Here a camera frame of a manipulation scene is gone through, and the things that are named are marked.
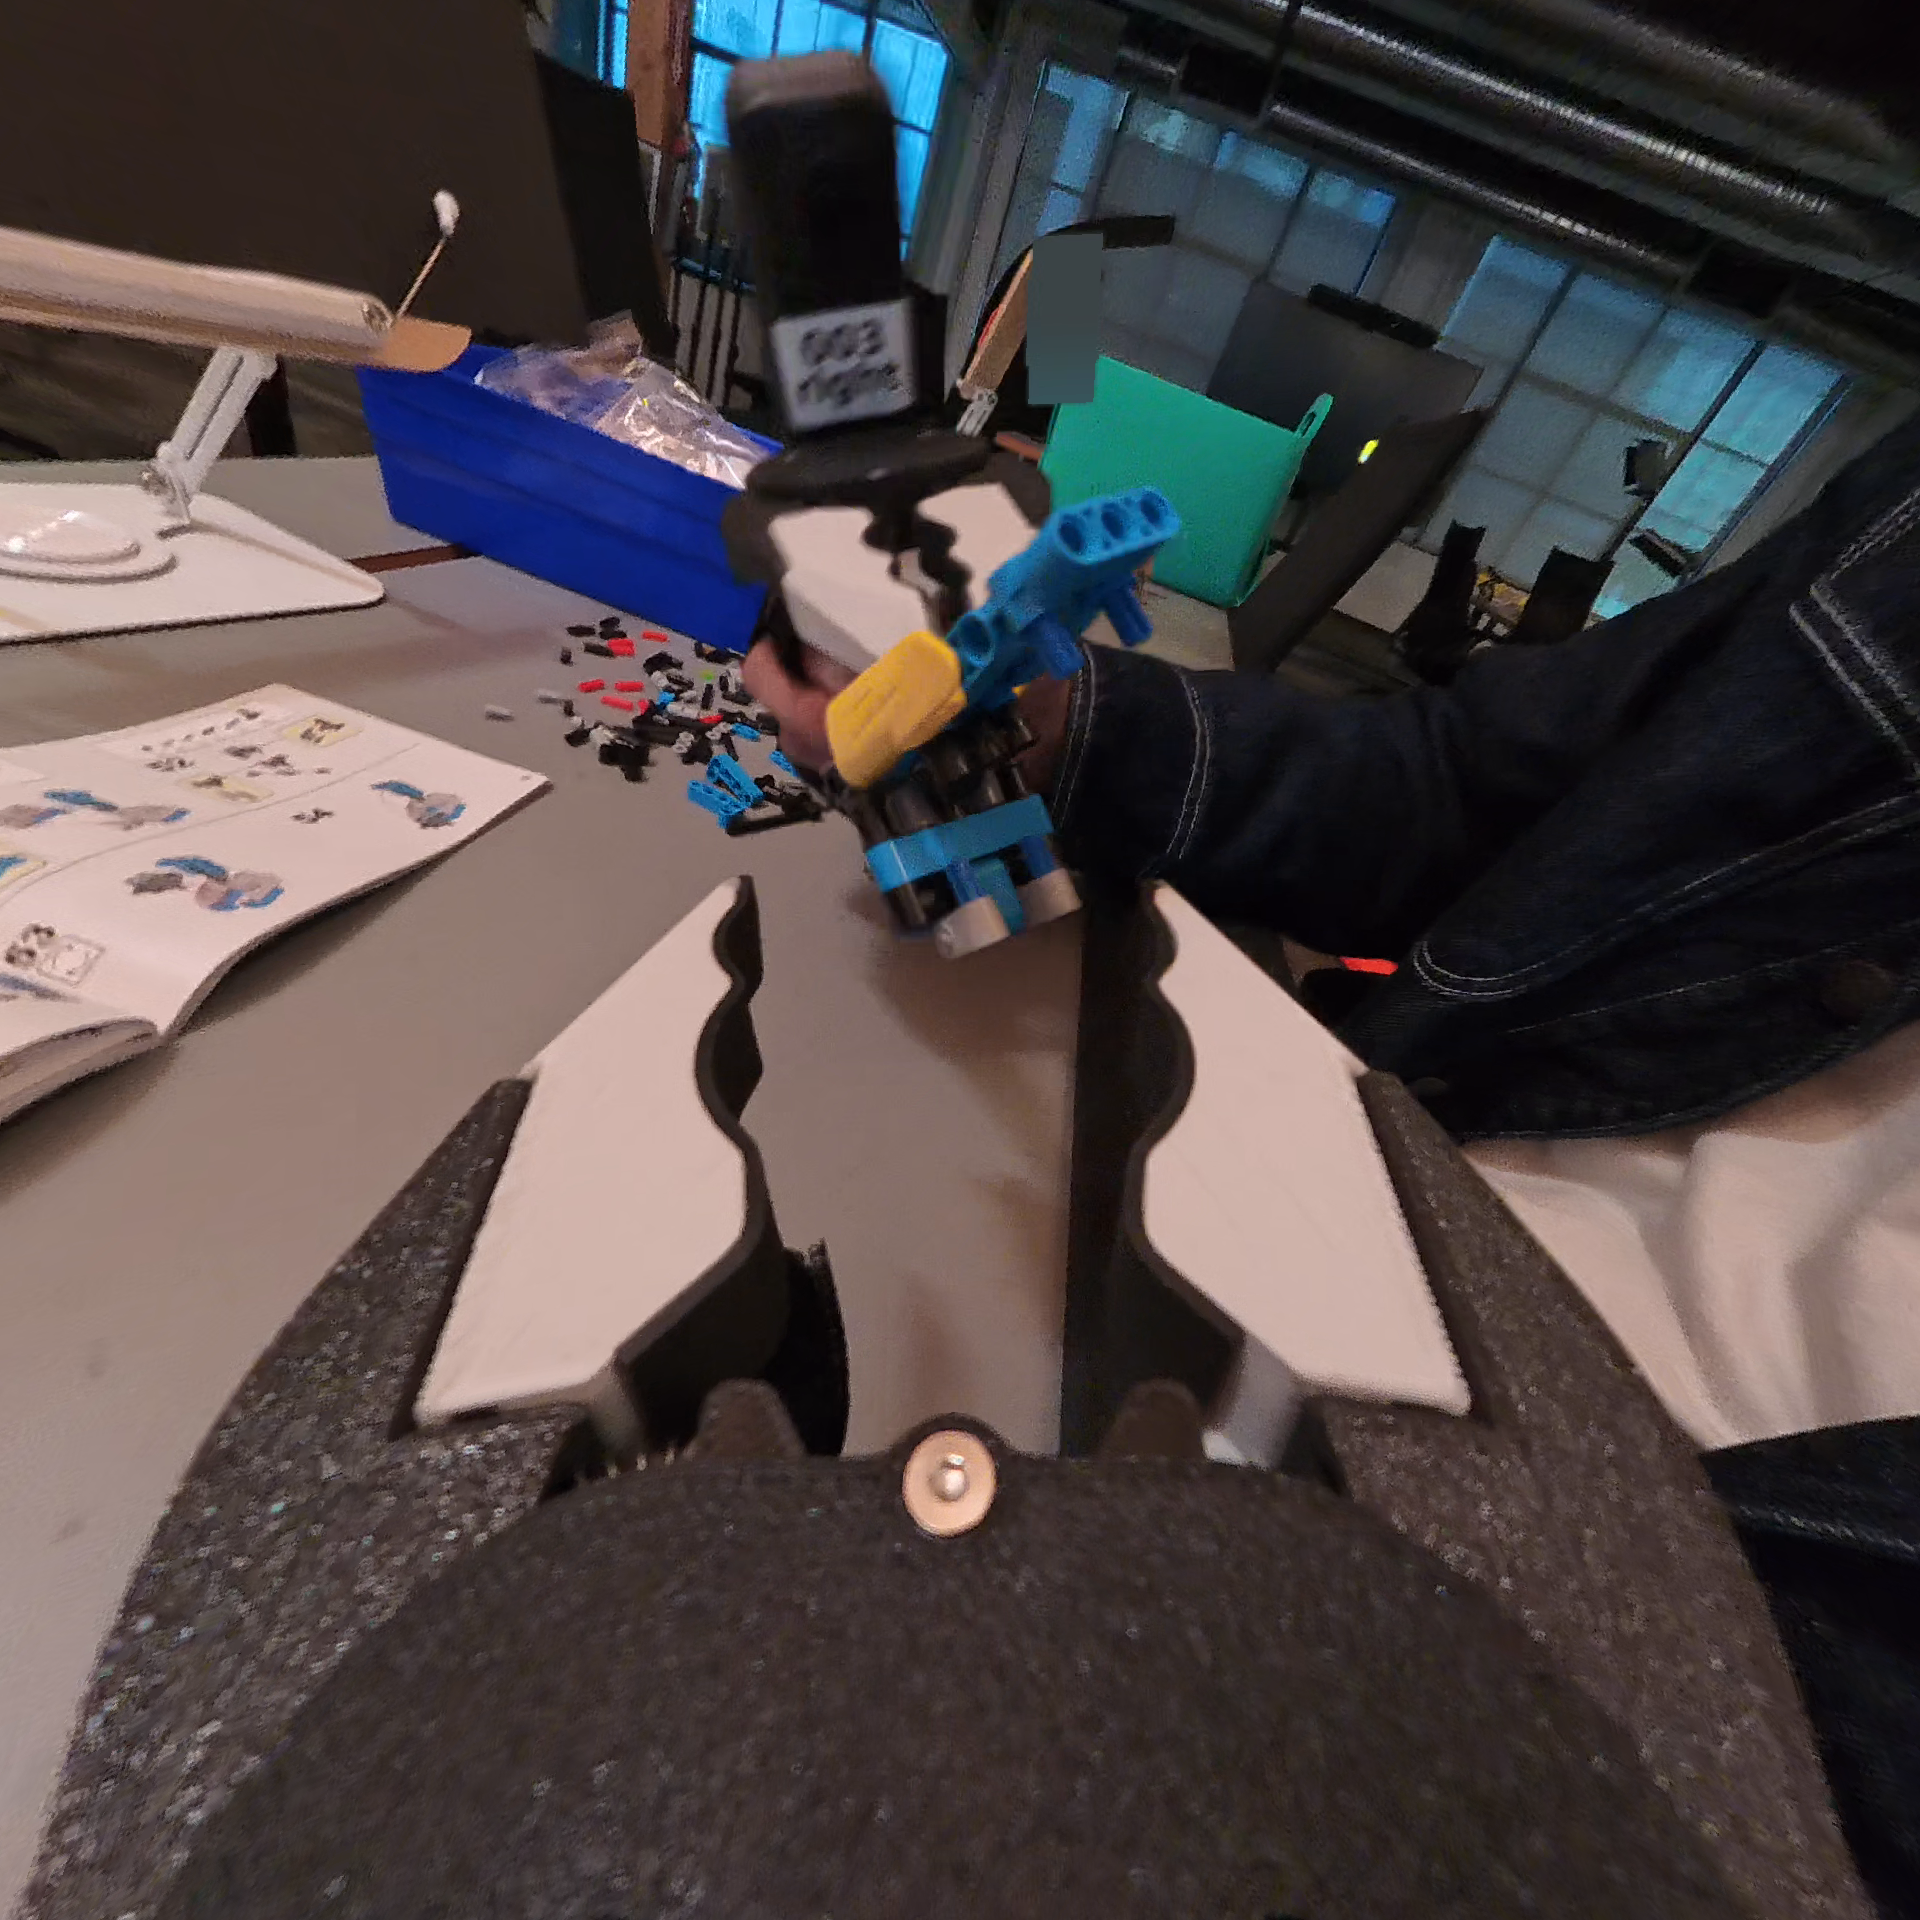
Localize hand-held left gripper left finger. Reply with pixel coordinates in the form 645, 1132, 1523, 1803
412, 878, 788, 1427

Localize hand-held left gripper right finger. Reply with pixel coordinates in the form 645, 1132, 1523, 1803
1125, 882, 1475, 1470

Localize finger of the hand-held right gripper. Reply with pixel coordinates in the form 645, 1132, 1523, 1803
927, 478, 1045, 607
779, 511, 965, 676

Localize yellow blue brick assembly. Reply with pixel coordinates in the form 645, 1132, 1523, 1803
826, 487, 1187, 788

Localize person's right forearm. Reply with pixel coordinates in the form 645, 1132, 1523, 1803
1050, 435, 1920, 962

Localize grey desk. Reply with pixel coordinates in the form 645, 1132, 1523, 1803
0, 458, 1292, 1920

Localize white desk lamp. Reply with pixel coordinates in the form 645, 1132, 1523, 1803
0, 188, 474, 647

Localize person's right hand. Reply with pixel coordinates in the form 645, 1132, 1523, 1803
743, 651, 846, 775

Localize green plastic bin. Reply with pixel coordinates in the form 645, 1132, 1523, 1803
1043, 355, 1338, 609

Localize pile of loose bricks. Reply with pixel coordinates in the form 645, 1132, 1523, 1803
486, 615, 830, 838

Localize clear plastic packets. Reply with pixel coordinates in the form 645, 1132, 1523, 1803
480, 318, 783, 490

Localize blue plastic bin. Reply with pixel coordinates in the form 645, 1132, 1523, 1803
356, 345, 783, 654

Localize black leaning board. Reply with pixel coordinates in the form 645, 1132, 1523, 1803
1229, 408, 1490, 676

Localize metal rod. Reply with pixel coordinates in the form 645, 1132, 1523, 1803
392, 190, 462, 320

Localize white garment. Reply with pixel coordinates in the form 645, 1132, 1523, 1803
1462, 1036, 1920, 1457

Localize black office chair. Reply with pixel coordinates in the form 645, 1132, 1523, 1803
1394, 521, 1498, 676
1516, 547, 1616, 650

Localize open instruction booklet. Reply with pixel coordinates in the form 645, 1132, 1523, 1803
0, 682, 552, 1128

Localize black partition panel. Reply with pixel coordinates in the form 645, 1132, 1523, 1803
0, 0, 590, 350

